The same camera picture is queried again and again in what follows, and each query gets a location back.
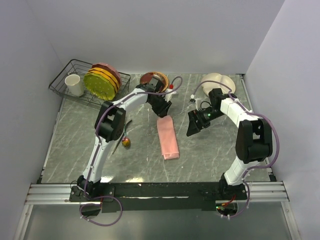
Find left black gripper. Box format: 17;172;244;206
148;95;173;120

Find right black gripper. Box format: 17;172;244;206
186;107;225;137

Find pink satin napkin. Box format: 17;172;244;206
157;115;180;160

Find black utensil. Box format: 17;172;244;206
111;119;133;155

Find iridescent metal spoon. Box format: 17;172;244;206
121;126;131;149

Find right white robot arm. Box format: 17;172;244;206
186;88;273;200

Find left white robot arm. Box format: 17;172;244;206
77;77;177;201

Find dark red decorated plate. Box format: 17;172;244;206
139;71;169;93

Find cream divided plate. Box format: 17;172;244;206
201;73;236;97

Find green polka dot plate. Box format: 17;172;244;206
83;73;116;101

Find dark pink plate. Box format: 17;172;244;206
91;62;122;87

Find orange plate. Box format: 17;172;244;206
88;67;121;93

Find white cup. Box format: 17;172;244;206
64;74;85;97

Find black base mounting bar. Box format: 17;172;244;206
69;182;247;213

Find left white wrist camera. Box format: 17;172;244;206
164;83;178;103

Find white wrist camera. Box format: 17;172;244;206
189;94;203;111
164;83;178;103

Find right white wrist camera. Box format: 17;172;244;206
189;94;203;111

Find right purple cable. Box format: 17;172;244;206
190;79;280;221

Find purple cable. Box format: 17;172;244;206
79;75;183;227
190;79;280;221

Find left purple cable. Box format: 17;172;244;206
79;75;183;227

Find black wire dish rack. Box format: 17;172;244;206
48;59;131;109

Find aluminium frame rail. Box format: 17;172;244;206
24;182;290;205

